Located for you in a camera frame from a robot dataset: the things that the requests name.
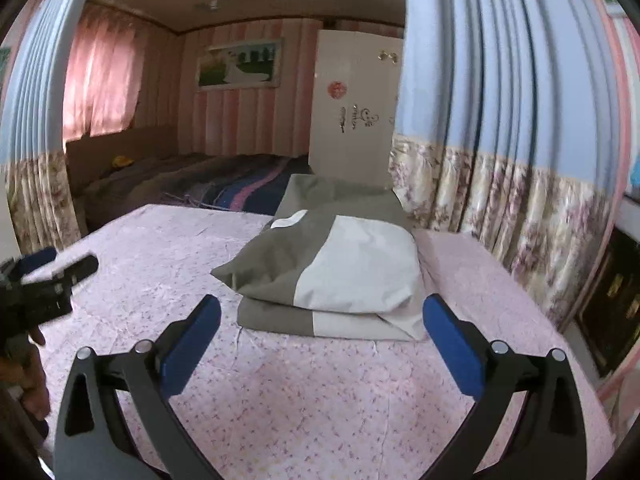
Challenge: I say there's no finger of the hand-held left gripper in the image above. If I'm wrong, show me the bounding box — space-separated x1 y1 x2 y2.
51 254 100 287
0 247 59 286

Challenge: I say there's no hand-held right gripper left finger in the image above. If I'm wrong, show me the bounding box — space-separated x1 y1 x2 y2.
54 294 223 480

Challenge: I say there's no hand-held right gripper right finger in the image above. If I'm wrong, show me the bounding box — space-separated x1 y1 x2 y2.
422 294 588 480

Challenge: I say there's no grey and white garment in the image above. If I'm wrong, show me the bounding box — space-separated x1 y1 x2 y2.
210 173 431 343

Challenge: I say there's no person's left hand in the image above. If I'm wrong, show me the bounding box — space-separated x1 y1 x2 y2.
0 329 52 422

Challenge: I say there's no striped blanket bed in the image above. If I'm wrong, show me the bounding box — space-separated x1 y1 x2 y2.
65 125 227 234

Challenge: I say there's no pink floral bed sheet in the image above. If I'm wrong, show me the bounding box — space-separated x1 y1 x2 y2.
37 203 616 480

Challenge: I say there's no blue floral curtain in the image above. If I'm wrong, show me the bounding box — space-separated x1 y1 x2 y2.
0 0 107 257
389 0 632 332

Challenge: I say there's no dark wooden cabinet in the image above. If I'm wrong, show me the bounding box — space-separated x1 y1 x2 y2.
572 195 640 379

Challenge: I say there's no pink window curtain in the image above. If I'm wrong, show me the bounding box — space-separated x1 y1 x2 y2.
62 5 139 141

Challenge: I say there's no white wardrobe door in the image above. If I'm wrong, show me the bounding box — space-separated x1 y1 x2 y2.
308 29 405 191

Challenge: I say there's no framed wall picture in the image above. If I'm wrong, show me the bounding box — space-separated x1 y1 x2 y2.
196 38 285 93

